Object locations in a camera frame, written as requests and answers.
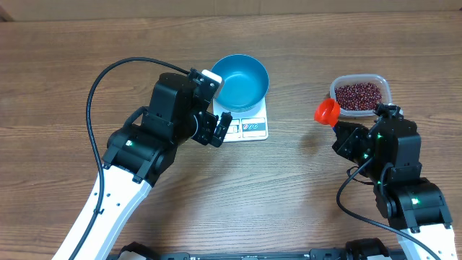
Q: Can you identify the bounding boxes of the white digital kitchen scale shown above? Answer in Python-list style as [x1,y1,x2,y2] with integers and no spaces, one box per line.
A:
[213,98,269,142]

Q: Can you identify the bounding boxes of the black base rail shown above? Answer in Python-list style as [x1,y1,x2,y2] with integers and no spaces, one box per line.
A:
[107,238,407,260]

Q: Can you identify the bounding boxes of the red beans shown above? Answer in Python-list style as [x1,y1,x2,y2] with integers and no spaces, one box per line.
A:
[334,82,383,111]

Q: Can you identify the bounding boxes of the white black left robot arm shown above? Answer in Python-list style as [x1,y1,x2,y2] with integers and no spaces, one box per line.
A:
[54,69,232,259]

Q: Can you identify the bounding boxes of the orange scoop with blue handle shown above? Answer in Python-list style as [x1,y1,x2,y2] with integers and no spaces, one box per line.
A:
[314,98,341,128]

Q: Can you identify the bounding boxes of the clear plastic container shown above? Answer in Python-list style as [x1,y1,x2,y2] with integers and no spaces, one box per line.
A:
[329,74,395,118]

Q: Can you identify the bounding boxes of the blue bowl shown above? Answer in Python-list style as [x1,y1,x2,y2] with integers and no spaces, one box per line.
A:
[212,54,270,112]

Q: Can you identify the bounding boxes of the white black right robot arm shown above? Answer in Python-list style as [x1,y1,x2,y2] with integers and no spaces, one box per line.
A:
[333,115,457,259]

